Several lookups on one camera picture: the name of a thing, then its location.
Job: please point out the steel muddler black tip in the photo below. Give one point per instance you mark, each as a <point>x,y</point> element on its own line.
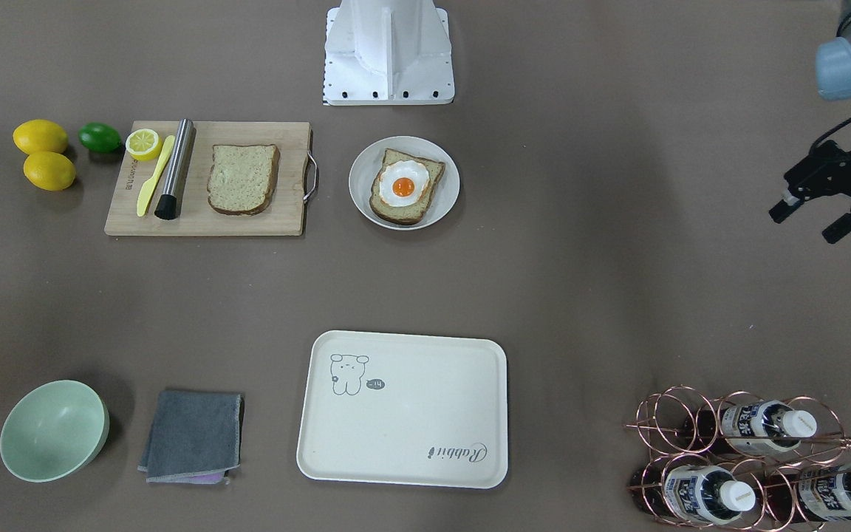
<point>168,207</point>

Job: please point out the fried egg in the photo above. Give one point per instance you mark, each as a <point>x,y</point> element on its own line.
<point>402,183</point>

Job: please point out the green lime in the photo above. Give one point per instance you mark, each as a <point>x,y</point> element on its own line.
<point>99,138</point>

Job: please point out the mint green bowl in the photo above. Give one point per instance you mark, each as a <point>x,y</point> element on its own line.
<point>53,431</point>

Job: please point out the yellow lemon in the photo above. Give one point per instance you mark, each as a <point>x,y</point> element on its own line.
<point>49,171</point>
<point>36,135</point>

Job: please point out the bread slice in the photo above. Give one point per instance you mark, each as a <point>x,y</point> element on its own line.
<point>242,178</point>
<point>414,213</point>

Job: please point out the yellow lemon upper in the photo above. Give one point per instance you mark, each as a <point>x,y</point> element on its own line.
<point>36,135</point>

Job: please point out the white round plate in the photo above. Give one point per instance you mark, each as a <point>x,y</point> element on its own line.
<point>368,163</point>

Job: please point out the yellow lemon lower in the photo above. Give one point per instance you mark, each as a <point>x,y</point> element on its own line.
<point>49,171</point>

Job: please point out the yellow plastic knife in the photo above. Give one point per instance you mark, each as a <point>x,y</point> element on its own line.
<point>148,187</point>

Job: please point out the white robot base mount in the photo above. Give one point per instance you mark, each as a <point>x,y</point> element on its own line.
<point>388,53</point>

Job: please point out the tea bottle upper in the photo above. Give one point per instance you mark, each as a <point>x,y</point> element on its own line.
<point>764,428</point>

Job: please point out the tea bottle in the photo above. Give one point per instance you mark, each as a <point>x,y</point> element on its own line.
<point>697,494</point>
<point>764,428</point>
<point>817,495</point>

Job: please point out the bamboo cutting board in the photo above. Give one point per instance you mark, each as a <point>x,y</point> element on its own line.
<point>284,215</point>

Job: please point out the grey folded cloth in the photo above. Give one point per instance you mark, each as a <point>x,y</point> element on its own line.
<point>195,437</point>

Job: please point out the half lemon slice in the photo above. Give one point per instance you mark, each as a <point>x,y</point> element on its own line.
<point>144,144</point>

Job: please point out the cream rabbit tray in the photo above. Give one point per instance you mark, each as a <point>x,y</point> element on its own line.
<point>405,409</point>

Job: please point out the copper wire bottle rack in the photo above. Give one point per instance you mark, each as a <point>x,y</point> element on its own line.
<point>742,462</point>

